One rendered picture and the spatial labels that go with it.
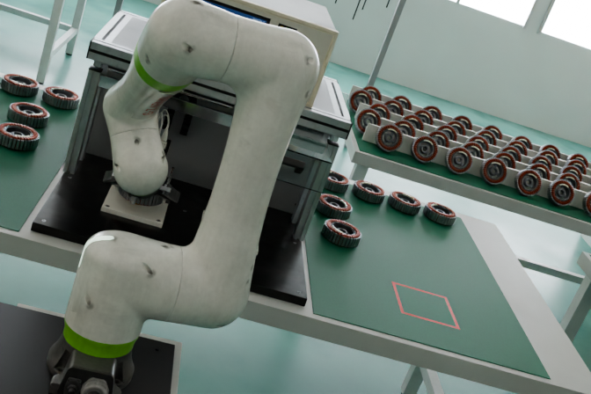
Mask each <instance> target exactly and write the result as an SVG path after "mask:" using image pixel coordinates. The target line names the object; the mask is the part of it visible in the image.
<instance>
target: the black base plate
mask: <svg viewBox="0 0 591 394"><path fill-rule="evenodd" d="M111 170H113V160H110V159H107V158H103V157H99V156H95V155H92V154H89V153H86V152H85V156H84V159H83V161H81V160H79V162H78V166H77V171H76V172H75V174H71V173H70V172H69V171H67V172H64V173H63V175H62V177H61V178H60V180H59V181H58V183H57V184H56V186H55V188H54V190H53V191H52V193H51V194H50V195H49V197H48V198H47V200H46V202H45V203H44V205H43V207H42V208H41V210H40V212H39V213H38V214H37V216H36V217H35V219H34V220H33V223H32V228H31V230H32V231H35V232H39V233H41V234H45V235H49V236H51V237H57V238H60V239H64V240H67V241H70V242H73V243H77V244H82V245H85V244H86V242H87V240H88V239H89V238H90V237H91V236H93V235H94V234H96V233H98V232H100V231H104V230H121V231H126V232H130V233H134V234H136V235H140V236H143V237H148V238H151V239H154V240H157V241H161V242H165V243H167V244H175V245H178V246H187V245H190V244H191V243H192V242H193V240H194V238H195V235H196V233H197V230H198V229H199V226H200V224H201V218H202V213H203V210H206V207H207V205H208V201H209V198H210V195H211V193H212V190H211V189H207V188H205V187H202V186H197V185H193V184H190V183H187V182H184V181H181V180H178V179H173V178H171V183H170V184H171V185H172V187H173V188H175V189H176V190H177V191H179V192H180V196H179V201H178V202H174V201H172V200H171V201H170V204H168V207H167V210H166V213H165V217H164V222H163V226H162V228H158V227H156V226H152V225H149V224H146V223H140V222H137V221H134V220H131V219H127V218H125V217H121V216H118V215H113V214H109V213H107V212H103V211H101V207H102V205H103V203H104V201H105V199H106V196H107V194H108V192H109V190H110V188H111V186H112V184H110V183H111V182H104V181H103V179H104V176H105V173H106V171H111ZM292 215H293V214H291V213H288V212H285V211H282V210H279V209H276V208H270V207H268V208H267V211H266V217H265V221H264V223H263V227H262V231H261V234H260V238H259V252H258V255H256V259H255V263H254V268H253V273H252V282H251V288H250V292H253V293H256V294H260V295H263V296H269V297H272V298H275V299H279V300H282V301H285V302H288V303H294V304H297V305H301V306H303V307H304V306H305V304H306V302H307V290H306V281H305V273H304V264H303V248H302V241H300V240H299V239H294V238H293V235H292V234H293V231H294V228H295V226H296V223H292V222H291V217H292Z"/></svg>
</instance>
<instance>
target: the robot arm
mask: <svg viewBox="0 0 591 394"><path fill-rule="evenodd" d="M318 75H319V59H318V55H317V50H316V49H315V48H314V46H313V44H312V43H311V42H310V40H309V39H308V38H306V37H305V36H304V35H303V34H301V33H299V32H297V31H295V30H292V29H289V28H285V27H280V26H273V25H269V24H266V23H262V22H259V21H256V20H252V19H249V18H244V17H241V16H238V15H236V14H233V13H231V12H228V11H225V10H223V9H221V8H218V7H216V6H214V5H212V4H208V3H206V2H203V1H201V0H167V1H165V2H163V3H162V4H160V5H159V6H158V7H157V8H156V9H155V10H154V11H153V12H152V14H151V16H150V18H149V20H148V21H147V23H146V25H145V27H144V28H143V30H142V33H141V35H140V38H139V40H138V41H137V44H136V46H135V51H134V53H133V56H132V60H131V63H130V65H129V67H128V70H127V72H126V74H125V75H124V77H123V78H122V79H121V80H120V81H119V82H118V83H117V84H115V85H113V86H112V87H111V88H110V89H109V90H108V92H107V93H106V95H105V97H104V101H103V111H104V115H105V118H106V124H107V127H108V132H109V135H110V141H111V147H112V155H113V170H111V171H106V173H105V176H104V179H103V181H104V182H111V183H110V184H112V185H115V189H116V190H119V186H120V187H121V188H122V189H123V190H124V191H125V192H126V193H127V194H128V196H129V197H132V200H131V204H133V205H135V202H136V200H137V199H139V200H141V199H146V198H149V197H151V196H153V195H157V196H159V197H161V198H163V204H165V203H168V204H170V201H171V200H172V201H174V202H178V201H179V196H180V192H179V191H177V190H176V189H175V188H173V187H172V185H171V184H167V185H166V184H165V185H164V186H163V183H164V182H165V180H166V178H167V174H168V163H167V159H166V156H165V153H164V147H163V144H162V140H161V136H160V132H159V126H158V119H157V111H158V110H159V108H160V107H161V106H162V105H163V104H164V103H165V102H166V101H167V100H168V99H170V98H171V97H172V96H174V95H175V94H177V93H179V92H181V91H183V89H184V88H186V87H187V86H188V85H189V84H191V83H192V82H193V81H195V80H196V79H197V78H200V79H206V80H211V81H216V82H219V83H223V84H227V85H228V86H230V87H231V88H232V89H233V91H234V92H235V94H236V98H237V101H236V105H235V110H234V114H233V118H232V122H231V126H230V132H229V136H228V140H227V143H226V147H225V150H224V153H223V159H222V162H221V165H220V168H219V172H218V174H217V177H216V180H215V184H214V187H213V190H212V193H211V195H210V198H209V201H208V205H207V207H206V210H205V213H204V215H203V217H202V220H201V224H200V226H199V229H198V230H197V233H196V235H195V238H194V240H193V242H192V243H191V244H190V245H187V246H178V245H175V244H167V243H165V242H161V241H157V240H154V239H151V238H148V237H143V236H140V235H136V234H134V233H130V232H126V231H121V230H104V231H100V232H98V233H96V234H94V235H93V236H91V237H90V238H89V239H88V240H87V242H86V244H85V246H84V250H83V253H82V257H81V259H80V262H79V265H78V269H77V274H76V278H75V280H74V284H73V287H72V290H71V293H70V297H69V302H68V306H67V309H66V312H65V316H64V329H63V332H62V336H61V337H60V338H59V339H58V340H57V341H56V342H55V343H54V344H53V345H52V346H51V347H50V348H49V351H48V354H47V368H48V370H49V372H50V373H51V374H52V375H53V377H52V380H51V383H50V386H49V392H48V393H52V394H121V389H123V388H124V387H126V386H127V385H128V384H129V383H130V381H131V379H132V376H133V374H134V370H135V366H134V363H133V361H132V350H133V346H134V343H135V342H136V341H137V339H138V338H139V336H140V333H141V330H142V326H143V323H144V322H145V321H146V320H148V319H152V320H158V321H164V322H169V323H174V324H181V325H191V326H196V327H202V328H208V329H215V328H220V327H224V326H225V325H229V324H230V323H232V322H233V321H235V320H236V319H237V318H238V317H239V316H240V315H241V314H242V312H243V311H244V308H245V306H246V304H247V302H248V299H249V294H250V288H251V282H252V273H253V268H254V263H255V259H256V254H257V250H258V245H259V238H260V234H261V231H262V227H263V223H264V221H265V217H266V211H267V208H268V204H269V201H270V199H271V195H272V192H273V189H274V184H275V181H276V179H277V176H278V173H279V170H280V168H281V164H282V161H283V158H284V156H285V154H286V151H287V148H288V145H289V142H290V140H291V137H292V135H293V133H294V131H295V128H296V125H297V122H298V121H299V118H300V116H301V114H302V112H303V109H304V108H305V105H306V103H307V101H308V99H309V97H310V94H311V92H312V90H313V88H314V86H315V84H316V82H317V78H318Z"/></svg>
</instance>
